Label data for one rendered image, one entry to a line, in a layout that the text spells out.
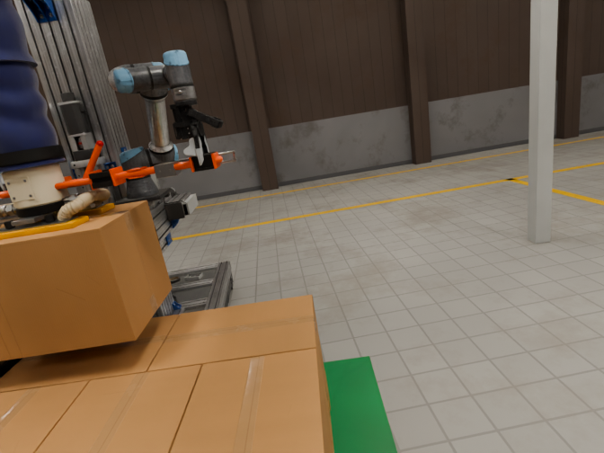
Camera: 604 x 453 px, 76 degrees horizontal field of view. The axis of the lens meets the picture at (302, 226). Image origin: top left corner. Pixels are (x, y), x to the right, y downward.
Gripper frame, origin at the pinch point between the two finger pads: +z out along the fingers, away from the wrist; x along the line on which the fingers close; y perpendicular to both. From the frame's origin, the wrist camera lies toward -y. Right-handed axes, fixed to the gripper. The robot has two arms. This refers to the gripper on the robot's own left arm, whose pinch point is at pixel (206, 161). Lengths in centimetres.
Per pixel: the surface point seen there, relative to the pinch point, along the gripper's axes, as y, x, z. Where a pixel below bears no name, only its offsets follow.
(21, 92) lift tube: 51, 5, -31
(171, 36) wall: 162, -582, -175
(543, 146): -211, -160, 42
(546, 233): -214, -161, 112
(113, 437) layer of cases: 30, 47, 66
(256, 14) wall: 13, -596, -187
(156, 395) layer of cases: 24, 32, 66
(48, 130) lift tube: 49, 1, -18
